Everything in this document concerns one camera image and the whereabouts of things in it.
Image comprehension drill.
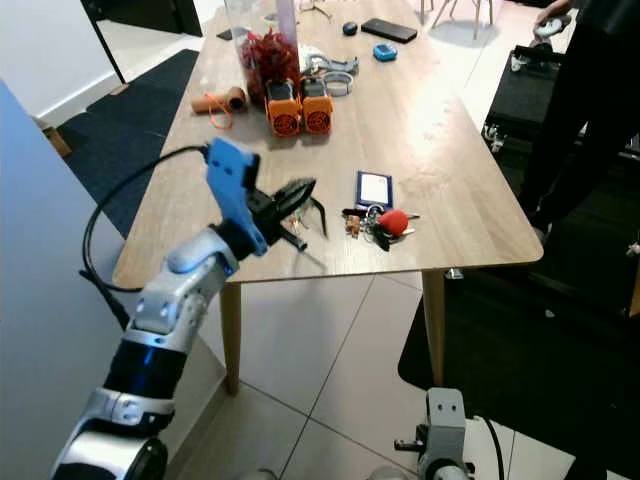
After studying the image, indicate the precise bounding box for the brown roll with orange cord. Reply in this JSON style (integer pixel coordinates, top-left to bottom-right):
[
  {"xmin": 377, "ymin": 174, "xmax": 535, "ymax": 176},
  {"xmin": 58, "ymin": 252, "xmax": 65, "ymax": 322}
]
[{"xmin": 192, "ymin": 86, "xmax": 249, "ymax": 128}]

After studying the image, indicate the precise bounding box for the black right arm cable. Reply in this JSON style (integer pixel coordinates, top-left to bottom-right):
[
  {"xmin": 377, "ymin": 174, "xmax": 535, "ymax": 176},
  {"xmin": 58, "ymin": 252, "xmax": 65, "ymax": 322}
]
[{"xmin": 480, "ymin": 415, "xmax": 507, "ymax": 480}]

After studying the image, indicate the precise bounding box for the dark grey rug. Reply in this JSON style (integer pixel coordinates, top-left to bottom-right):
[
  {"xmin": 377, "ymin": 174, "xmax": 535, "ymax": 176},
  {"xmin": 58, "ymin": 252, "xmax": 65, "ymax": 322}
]
[{"xmin": 57, "ymin": 48, "xmax": 201, "ymax": 237}]

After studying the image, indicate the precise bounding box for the black equipment case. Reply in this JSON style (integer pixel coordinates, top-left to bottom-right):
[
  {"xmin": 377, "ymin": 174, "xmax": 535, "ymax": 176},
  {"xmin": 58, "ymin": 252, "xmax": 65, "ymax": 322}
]
[{"xmin": 482, "ymin": 45, "xmax": 576, "ymax": 151}]

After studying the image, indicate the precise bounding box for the grey round gadget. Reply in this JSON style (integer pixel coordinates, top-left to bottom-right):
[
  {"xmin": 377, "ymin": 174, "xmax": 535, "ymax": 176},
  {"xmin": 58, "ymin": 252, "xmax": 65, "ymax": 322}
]
[{"xmin": 510, "ymin": 15, "xmax": 566, "ymax": 73}]

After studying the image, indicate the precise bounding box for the black framed card holder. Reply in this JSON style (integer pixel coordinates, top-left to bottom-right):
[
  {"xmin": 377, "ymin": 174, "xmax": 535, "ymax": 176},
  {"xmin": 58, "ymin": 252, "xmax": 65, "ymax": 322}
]
[{"xmin": 355, "ymin": 170, "xmax": 394, "ymax": 211}]

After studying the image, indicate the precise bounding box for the wooden table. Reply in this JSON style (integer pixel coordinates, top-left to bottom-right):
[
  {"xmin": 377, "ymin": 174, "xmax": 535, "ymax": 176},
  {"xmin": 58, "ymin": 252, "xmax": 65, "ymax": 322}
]
[{"xmin": 112, "ymin": 0, "xmax": 545, "ymax": 397}]

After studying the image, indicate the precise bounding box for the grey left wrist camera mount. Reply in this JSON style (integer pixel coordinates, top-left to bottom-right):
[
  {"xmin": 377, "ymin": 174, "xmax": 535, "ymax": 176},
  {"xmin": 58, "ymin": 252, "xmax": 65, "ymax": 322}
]
[{"xmin": 205, "ymin": 137, "xmax": 261, "ymax": 251}]

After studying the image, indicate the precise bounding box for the clear jar of red snacks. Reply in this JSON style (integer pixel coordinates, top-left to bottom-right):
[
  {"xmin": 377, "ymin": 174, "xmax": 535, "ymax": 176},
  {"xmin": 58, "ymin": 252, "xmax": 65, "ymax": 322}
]
[{"xmin": 226, "ymin": 0, "xmax": 301, "ymax": 103}]

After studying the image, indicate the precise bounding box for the black floor mat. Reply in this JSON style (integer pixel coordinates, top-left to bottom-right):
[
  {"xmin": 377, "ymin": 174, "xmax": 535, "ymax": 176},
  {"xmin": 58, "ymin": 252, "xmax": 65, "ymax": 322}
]
[{"xmin": 398, "ymin": 268, "xmax": 640, "ymax": 473}]

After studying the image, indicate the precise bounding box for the person in black clothes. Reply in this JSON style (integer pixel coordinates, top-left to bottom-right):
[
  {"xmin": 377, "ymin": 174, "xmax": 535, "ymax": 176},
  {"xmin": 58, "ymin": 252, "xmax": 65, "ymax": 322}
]
[{"xmin": 520, "ymin": 0, "xmax": 640, "ymax": 239}]

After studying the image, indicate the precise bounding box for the grey gadget with cable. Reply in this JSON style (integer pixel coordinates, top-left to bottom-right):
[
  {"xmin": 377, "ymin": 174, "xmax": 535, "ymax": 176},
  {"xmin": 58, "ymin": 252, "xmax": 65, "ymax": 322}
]
[{"xmin": 300, "ymin": 50, "xmax": 361, "ymax": 98}]

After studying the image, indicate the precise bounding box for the black smartphone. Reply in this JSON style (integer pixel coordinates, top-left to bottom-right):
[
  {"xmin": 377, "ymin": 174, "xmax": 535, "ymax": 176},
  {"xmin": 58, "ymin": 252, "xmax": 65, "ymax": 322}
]
[{"xmin": 360, "ymin": 17, "xmax": 418, "ymax": 44}]

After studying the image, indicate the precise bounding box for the person hand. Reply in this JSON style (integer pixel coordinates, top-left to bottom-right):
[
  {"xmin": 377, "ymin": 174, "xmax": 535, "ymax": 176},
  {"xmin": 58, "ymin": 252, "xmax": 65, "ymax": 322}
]
[{"xmin": 540, "ymin": 0, "xmax": 576, "ymax": 23}]

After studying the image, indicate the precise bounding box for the orange black device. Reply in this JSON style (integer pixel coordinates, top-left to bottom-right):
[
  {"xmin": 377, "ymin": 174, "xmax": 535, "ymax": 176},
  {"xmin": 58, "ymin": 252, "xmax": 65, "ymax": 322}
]
[
  {"xmin": 300, "ymin": 78, "xmax": 336, "ymax": 135},
  {"xmin": 265, "ymin": 80, "xmax": 303, "ymax": 139}
]

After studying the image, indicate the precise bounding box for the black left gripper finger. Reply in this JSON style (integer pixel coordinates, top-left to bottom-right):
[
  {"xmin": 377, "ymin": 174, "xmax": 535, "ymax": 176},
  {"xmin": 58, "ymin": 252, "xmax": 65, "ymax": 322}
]
[
  {"xmin": 263, "ymin": 178, "xmax": 316, "ymax": 207},
  {"xmin": 275, "ymin": 193, "xmax": 328, "ymax": 238}
]

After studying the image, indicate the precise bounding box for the pink cup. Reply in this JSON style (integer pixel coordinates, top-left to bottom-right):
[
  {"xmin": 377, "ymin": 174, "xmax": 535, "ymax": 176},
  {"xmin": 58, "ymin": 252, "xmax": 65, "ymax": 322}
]
[{"xmin": 275, "ymin": 0, "xmax": 301, "ymax": 46}]

